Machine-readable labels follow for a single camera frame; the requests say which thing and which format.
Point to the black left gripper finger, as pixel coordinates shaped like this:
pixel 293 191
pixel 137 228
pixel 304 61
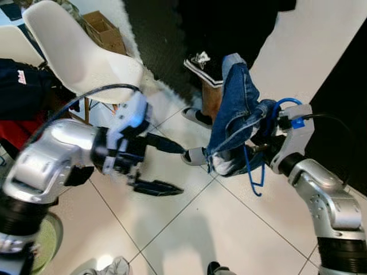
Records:
pixel 157 188
pixel 163 143

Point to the blue plastic hanger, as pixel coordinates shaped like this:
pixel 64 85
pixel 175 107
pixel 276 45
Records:
pixel 287 99

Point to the blue denim jacket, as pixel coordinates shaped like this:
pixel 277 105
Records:
pixel 238 103

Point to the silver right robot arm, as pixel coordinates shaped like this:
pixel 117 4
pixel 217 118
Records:
pixel 327 206

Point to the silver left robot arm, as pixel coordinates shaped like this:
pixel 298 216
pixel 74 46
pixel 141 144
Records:
pixel 51 154

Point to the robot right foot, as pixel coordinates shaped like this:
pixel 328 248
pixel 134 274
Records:
pixel 218 269

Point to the white plastic chair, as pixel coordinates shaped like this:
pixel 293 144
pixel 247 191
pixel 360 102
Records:
pixel 17 46
pixel 74 51

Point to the red garment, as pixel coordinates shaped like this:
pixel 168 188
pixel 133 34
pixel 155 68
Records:
pixel 14 129

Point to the green plastic laundry basket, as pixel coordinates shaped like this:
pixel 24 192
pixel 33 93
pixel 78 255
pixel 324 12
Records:
pixel 49 240

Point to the open cardboard box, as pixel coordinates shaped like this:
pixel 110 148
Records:
pixel 106 34

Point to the navy blue hoodie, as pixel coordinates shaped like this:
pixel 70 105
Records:
pixel 23 91

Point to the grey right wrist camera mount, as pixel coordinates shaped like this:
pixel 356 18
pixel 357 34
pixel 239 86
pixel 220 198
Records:
pixel 298 140

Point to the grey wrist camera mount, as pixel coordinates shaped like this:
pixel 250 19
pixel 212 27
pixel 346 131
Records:
pixel 129 120
pixel 298 140

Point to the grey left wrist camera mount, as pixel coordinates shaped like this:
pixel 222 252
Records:
pixel 129 120

